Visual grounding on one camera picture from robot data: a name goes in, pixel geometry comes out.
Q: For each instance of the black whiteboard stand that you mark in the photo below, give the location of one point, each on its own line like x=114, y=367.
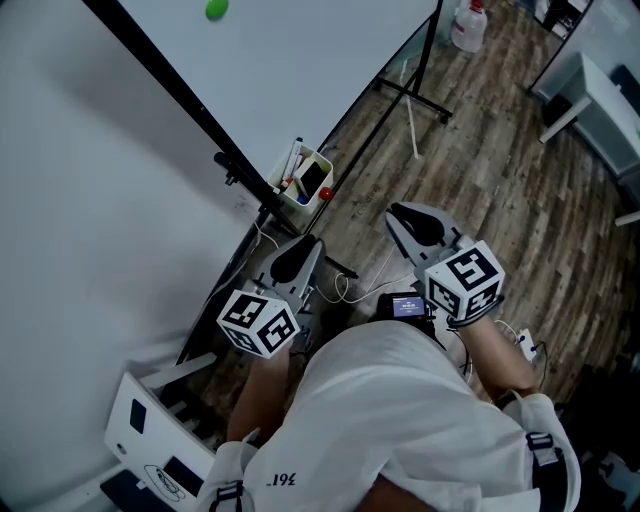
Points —
x=176, y=90

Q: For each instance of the black device with screen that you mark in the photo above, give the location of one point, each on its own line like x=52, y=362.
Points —
x=407, y=306

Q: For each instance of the white stick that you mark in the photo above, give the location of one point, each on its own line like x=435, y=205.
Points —
x=412, y=120

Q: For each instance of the clear plastic bottle red cap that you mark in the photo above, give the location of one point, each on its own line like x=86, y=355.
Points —
x=469, y=27

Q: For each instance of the white whiteboard box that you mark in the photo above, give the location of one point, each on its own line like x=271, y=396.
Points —
x=320, y=192

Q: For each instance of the white whiteboard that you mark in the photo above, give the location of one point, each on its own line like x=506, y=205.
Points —
x=300, y=75

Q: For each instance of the person's white shirt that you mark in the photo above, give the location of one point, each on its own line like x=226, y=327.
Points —
x=400, y=425

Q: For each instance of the white power strip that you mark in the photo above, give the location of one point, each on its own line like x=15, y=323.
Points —
x=526, y=344

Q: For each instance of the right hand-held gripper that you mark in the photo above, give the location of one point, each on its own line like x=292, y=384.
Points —
x=462, y=280

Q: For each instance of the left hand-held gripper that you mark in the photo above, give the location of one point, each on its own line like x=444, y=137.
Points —
x=260, y=320

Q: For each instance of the red round magnet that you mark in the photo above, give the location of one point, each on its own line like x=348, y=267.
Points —
x=326, y=193

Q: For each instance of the green round magnet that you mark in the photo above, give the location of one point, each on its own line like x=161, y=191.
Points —
x=217, y=8

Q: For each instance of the person's left forearm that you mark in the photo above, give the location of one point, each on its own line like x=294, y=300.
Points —
x=260, y=395

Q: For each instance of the white table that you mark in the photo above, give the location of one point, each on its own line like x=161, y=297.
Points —
x=600, y=110

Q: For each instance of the white marker pen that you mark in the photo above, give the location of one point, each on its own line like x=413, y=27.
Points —
x=292, y=160

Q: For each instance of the black and white eraser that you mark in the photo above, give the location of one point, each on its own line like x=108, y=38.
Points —
x=312, y=177

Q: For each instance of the person's right forearm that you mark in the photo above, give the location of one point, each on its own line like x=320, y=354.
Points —
x=500, y=360

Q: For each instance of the black shelf frame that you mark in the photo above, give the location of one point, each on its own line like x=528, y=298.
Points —
x=560, y=15

